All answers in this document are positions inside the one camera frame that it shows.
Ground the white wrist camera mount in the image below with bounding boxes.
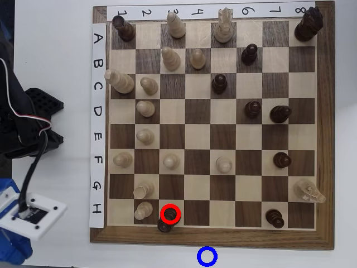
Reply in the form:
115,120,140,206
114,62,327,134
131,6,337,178
0,186,68,242

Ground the wooden chessboard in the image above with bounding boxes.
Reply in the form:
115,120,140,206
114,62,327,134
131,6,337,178
89,1,335,251

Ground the dark wooden bishop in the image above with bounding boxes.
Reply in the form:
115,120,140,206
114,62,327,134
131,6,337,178
269,105,293,125

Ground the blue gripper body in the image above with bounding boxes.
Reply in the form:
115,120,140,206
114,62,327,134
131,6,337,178
0,178,21,198

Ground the light wooden pawn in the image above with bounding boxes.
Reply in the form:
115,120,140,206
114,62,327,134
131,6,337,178
135,128,155,146
190,49,208,70
135,100,156,118
162,153,180,170
215,156,233,174
133,201,154,221
139,76,160,97

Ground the dark wooden pawn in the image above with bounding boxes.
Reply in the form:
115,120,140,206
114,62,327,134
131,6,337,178
265,209,286,229
157,205,182,233
272,151,293,169
240,43,259,66
244,100,262,119
211,73,228,95

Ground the light pawn row F left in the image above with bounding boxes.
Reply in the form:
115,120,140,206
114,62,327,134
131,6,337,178
112,151,134,169

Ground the light wooden bishop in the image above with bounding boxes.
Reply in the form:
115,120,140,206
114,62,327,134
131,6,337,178
161,46,182,72
166,11,187,39

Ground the black camera cable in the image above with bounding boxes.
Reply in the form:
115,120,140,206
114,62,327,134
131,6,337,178
18,130,50,220

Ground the white paper strip with numbers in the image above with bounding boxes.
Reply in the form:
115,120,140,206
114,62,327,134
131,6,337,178
107,1,316,21

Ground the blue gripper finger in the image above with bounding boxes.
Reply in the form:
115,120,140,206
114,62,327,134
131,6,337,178
0,246,29,266
0,226,34,257

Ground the light wooden rook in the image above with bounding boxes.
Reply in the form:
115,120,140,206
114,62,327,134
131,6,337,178
133,181,155,200

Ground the white red servo wire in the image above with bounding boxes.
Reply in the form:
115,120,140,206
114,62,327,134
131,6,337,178
0,58,53,137

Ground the white paper strip with letters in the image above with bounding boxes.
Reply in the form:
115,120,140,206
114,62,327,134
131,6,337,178
89,22,107,228

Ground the dark wooden queen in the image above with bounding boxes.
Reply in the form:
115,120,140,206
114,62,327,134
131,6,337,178
294,5,324,42

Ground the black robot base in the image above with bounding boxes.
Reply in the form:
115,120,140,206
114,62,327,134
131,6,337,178
24,87,65,151

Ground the dark wooden rook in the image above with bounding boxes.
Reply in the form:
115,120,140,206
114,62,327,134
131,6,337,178
112,15,137,42

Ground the light bishop row C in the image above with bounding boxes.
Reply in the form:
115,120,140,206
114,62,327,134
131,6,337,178
104,69,136,95

